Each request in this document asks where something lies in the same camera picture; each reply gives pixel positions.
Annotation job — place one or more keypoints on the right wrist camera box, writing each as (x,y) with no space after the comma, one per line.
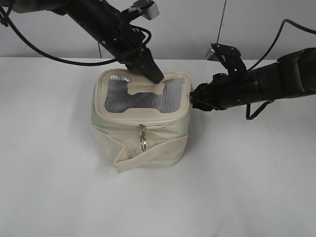
(228,56)

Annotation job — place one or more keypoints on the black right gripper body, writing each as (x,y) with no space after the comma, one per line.
(217,95)

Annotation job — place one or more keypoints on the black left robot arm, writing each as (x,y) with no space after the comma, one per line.
(84,12)

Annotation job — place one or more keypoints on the silver zipper pull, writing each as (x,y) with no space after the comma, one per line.
(143,141)

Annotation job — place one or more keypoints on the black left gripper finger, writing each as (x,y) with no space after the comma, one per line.
(147,67)

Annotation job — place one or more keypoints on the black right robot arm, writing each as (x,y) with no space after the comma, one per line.
(291,76)

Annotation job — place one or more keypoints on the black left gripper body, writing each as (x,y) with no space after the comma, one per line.
(126,42)

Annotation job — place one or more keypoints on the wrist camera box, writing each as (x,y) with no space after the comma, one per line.
(228,56)
(145,8)

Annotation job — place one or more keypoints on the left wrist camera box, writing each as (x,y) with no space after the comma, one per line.
(145,8)

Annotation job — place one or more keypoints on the cream fabric zipper bag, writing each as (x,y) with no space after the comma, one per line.
(123,100)

